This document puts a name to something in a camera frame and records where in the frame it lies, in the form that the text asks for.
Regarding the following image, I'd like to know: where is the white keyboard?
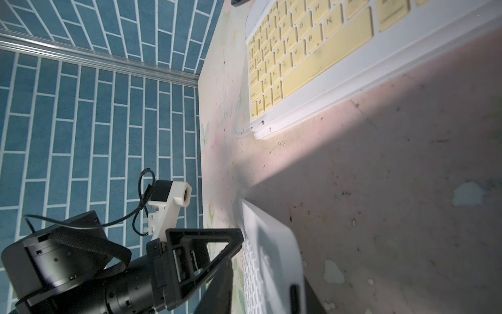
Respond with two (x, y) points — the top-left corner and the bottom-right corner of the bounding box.
(240, 200), (307, 313)

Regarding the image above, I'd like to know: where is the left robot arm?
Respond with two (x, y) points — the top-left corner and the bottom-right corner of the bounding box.
(1, 212), (243, 313)

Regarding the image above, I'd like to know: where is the yellow keyboard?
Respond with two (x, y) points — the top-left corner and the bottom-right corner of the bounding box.
(245, 0), (501, 140)

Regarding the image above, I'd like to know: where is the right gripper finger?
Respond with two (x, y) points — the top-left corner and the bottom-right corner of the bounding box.
(195, 259), (233, 314)

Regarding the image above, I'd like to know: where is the black stapler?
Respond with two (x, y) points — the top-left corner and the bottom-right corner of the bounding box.
(231, 0), (250, 7)

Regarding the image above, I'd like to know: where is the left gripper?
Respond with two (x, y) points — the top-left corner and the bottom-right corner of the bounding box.
(146, 228), (244, 310)

